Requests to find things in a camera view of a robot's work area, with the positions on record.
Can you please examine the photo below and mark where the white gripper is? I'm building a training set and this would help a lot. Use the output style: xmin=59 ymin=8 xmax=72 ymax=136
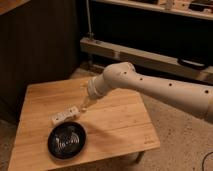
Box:
xmin=80 ymin=75 xmax=111 ymax=112

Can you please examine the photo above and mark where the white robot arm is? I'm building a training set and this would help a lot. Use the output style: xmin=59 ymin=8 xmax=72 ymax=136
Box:
xmin=87 ymin=62 xmax=213 ymax=124

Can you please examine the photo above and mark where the black ceramic bowl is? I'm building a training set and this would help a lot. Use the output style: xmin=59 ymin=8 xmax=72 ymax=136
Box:
xmin=47 ymin=122 xmax=86 ymax=159

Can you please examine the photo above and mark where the wooden table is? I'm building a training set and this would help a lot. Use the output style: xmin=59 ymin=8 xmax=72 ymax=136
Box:
xmin=8 ymin=78 xmax=160 ymax=171

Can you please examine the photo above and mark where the wooden shelf beam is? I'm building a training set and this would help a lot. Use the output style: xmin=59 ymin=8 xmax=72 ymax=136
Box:
xmin=80 ymin=37 xmax=213 ymax=84

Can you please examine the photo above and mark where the metal pole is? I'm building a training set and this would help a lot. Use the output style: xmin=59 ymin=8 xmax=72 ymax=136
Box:
xmin=86 ymin=0 xmax=94 ymax=40

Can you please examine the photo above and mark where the upper wooden shelf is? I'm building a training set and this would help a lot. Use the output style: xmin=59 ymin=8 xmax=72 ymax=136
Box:
xmin=93 ymin=0 xmax=213 ymax=21

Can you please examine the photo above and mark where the black handle on shelf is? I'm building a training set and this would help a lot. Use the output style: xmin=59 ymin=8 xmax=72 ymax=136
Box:
xmin=177 ymin=58 xmax=209 ymax=70

